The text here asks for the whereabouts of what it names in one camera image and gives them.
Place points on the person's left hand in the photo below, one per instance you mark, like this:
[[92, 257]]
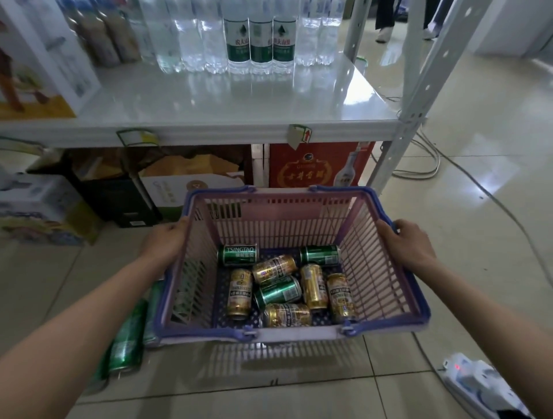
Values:
[[164, 244]]

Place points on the person's right hand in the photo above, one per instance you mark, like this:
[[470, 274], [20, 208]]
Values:
[[410, 246]]

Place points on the pink and purple plastic basket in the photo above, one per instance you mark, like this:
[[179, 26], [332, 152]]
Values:
[[268, 216]]

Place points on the white glossy metal shelf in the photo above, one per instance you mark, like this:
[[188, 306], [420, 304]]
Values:
[[194, 99]]

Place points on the person's right forearm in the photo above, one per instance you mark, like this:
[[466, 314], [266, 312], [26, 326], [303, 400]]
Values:
[[488, 319]]

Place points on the person's left forearm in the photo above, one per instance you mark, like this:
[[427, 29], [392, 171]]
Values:
[[77, 341]]

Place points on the black box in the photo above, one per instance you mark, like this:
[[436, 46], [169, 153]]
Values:
[[116, 198]]

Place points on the green price tag holder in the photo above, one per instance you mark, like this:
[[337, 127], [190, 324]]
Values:
[[134, 138], [21, 144]]

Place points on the red liquor box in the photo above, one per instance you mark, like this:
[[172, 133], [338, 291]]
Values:
[[319, 166]]

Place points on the white and blue carton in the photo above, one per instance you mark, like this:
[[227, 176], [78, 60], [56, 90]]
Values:
[[39, 207]]

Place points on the white power strip red light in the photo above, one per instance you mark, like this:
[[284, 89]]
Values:
[[479, 382]]

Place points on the price tag with red arrow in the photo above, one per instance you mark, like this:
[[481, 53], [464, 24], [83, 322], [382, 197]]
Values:
[[300, 136]]

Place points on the group of clear water bottles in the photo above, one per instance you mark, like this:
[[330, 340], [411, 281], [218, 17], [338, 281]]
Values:
[[190, 43]]

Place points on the group of brown drink bottles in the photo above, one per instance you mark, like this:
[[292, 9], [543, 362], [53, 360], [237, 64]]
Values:
[[103, 39]]

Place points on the green label water bottle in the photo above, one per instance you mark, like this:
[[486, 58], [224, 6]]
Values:
[[236, 41], [284, 41], [261, 41]]

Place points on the white carton with duck print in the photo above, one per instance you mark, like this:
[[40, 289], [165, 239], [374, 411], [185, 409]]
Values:
[[34, 64]]

